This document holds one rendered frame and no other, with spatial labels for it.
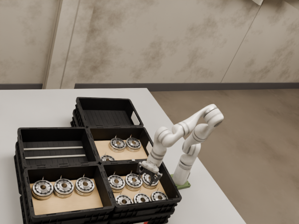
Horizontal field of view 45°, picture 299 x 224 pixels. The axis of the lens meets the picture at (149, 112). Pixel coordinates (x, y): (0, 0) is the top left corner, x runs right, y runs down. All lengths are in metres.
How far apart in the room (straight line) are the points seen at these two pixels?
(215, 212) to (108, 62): 2.23
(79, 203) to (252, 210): 2.15
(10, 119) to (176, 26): 2.34
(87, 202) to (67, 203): 0.10
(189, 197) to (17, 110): 1.29
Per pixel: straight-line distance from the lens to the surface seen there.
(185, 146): 2.18
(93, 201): 1.96
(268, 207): 3.85
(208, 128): 1.90
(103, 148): 2.25
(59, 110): 2.65
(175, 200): 2.00
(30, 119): 2.53
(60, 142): 2.21
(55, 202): 1.91
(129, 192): 2.06
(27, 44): 3.62
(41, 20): 3.53
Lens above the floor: 2.33
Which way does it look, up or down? 34 degrees down
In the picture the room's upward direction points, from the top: 22 degrees clockwise
